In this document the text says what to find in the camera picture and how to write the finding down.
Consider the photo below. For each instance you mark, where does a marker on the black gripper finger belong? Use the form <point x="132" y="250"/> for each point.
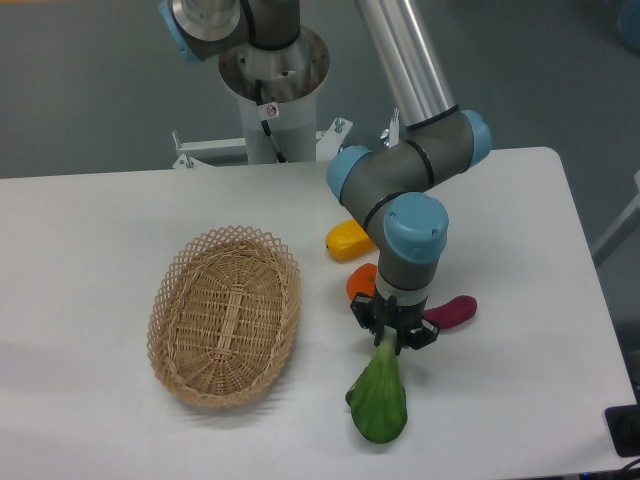
<point x="417" y="336"/>
<point x="368" y="311"/>

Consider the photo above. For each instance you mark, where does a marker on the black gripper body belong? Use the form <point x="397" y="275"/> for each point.
<point x="397" y="316"/>

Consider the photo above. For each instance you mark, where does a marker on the green bok choy vegetable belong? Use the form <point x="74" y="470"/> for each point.
<point x="377" y="399"/>

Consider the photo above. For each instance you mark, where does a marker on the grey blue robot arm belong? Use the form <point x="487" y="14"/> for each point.
<point x="386" y="192"/>

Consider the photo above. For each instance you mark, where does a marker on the orange tangerine fruit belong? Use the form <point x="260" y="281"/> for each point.
<point x="362" y="280"/>

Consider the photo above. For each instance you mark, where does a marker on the purple sweet potato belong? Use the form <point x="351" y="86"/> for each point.
<point x="452" y="314"/>

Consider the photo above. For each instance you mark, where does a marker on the yellow mango fruit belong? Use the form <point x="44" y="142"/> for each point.
<point x="348" y="240"/>

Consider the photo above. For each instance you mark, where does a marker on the woven wicker oval basket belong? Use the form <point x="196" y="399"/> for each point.
<point x="225" y="317"/>

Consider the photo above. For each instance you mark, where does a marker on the black device at table corner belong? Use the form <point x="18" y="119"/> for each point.
<point x="623" y="425"/>

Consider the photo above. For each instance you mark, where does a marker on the white table leg right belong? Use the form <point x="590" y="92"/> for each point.
<point x="619" y="229"/>

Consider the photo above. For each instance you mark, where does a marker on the white metal base frame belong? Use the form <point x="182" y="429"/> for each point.
<point x="234" y="151"/>

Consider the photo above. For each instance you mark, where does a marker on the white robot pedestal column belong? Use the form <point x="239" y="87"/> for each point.
<point x="277" y="94"/>

